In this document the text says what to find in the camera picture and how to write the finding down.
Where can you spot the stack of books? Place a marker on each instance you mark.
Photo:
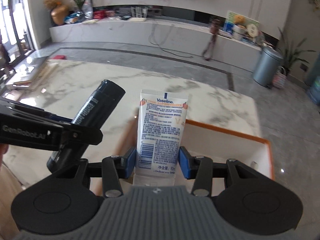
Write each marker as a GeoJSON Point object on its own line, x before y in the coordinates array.
{"type": "Point", "coordinates": [32, 76]}

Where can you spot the white router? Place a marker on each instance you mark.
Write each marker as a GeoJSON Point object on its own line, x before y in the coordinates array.
{"type": "Point", "coordinates": [138, 17]}

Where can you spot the grey metal trash can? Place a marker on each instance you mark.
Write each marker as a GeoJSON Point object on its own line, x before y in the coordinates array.
{"type": "Point", "coordinates": [267, 68]}

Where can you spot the red flat item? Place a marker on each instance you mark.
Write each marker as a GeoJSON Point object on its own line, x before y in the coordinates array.
{"type": "Point", "coordinates": [59, 57]}

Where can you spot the blue water jug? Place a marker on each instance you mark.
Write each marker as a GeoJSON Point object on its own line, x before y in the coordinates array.
{"type": "Point", "coordinates": [314, 92]}

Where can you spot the dried flower bunch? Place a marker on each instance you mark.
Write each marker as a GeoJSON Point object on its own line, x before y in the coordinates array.
{"type": "Point", "coordinates": [51, 2]}

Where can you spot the woven basket bag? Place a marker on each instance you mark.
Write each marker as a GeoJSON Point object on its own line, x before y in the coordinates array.
{"type": "Point", "coordinates": [278, 78]}

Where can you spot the red gift box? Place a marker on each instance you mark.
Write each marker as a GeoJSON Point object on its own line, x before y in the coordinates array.
{"type": "Point", "coordinates": [99, 14]}

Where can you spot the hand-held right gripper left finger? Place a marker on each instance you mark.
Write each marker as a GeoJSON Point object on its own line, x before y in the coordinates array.
{"type": "Point", "coordinates": [130, 163]}

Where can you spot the marble media console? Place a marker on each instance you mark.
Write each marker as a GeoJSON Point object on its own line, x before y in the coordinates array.
{"type": "Point", "coordinates": [150, 37]}

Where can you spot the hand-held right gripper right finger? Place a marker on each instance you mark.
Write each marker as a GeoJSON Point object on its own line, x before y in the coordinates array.
{"type": "Point", "coordinates": [186, 163]}

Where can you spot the wall outlet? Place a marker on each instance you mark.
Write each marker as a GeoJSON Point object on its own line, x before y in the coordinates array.
{"type": "Point", "coordinates": [303, 67]}

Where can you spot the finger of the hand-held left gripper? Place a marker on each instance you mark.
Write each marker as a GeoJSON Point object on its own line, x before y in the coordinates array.
{"type": "Point", "coordinates": [27, 111]}
{"type": "Point", "coordinates": [80, 136]}

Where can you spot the round paper fan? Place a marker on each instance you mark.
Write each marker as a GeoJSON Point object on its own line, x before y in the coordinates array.
{"type": "Point", "coordinates": [253, 30]}

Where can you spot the blue snack packets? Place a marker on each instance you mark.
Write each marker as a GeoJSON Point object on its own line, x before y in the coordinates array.
{"type": "Point", "coordinates": [72, 18]}

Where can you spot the orange cardboard box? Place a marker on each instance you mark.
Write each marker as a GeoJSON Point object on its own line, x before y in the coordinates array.
{"type": "Point", "coordinates": [225, 150]}

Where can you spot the white lotion tube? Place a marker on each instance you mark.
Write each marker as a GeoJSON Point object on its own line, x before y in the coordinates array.
{"type": "Point", "coordinates": [162, 130]}

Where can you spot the glass door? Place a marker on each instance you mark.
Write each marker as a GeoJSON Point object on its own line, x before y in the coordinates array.
{"type": "Point", "coordinates": [15, 17]}

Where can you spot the tall leafy floor plant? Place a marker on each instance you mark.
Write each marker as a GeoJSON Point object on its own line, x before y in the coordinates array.
{"type": "Point", "coordinates": [295, 52]}

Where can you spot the person's left hand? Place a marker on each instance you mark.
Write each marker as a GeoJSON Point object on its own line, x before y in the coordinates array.
{"type": "Point", "coordinates": [3, 153]}

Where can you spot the golden vase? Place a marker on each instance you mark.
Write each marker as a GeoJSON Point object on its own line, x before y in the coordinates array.
{"type": "Point", "coordinates": [59, 15]}

